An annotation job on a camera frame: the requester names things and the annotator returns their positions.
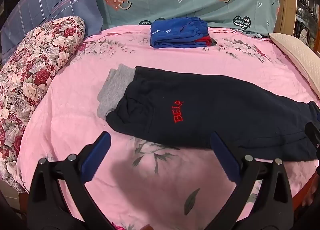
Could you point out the red folded garment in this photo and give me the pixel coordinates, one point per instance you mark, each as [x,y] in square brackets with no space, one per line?
[203,40]

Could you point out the blue folded garment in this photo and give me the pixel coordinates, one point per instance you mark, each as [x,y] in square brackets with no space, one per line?
[172,32]

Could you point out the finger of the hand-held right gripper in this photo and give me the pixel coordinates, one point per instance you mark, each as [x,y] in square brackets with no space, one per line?
[313,131]

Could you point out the pink floral bedsheet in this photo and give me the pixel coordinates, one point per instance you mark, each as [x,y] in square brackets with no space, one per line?
[82,120]

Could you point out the cream textured pillow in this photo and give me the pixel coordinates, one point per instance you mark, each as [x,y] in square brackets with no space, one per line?
[300,54]

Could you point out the cabinet with ornaments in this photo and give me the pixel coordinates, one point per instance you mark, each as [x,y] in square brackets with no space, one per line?
[306,7]

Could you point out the dark navy pants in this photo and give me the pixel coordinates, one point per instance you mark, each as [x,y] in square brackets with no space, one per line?
[212,110]

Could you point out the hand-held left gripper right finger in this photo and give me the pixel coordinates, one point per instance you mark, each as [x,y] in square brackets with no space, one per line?
[223,157]

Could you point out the wooden headboard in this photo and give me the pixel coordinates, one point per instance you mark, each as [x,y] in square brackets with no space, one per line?
[286,4]

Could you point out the red floral quilt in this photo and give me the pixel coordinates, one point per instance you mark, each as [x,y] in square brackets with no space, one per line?
[37,77]

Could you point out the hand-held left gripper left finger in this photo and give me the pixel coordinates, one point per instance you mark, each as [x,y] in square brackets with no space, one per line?
[97,156]

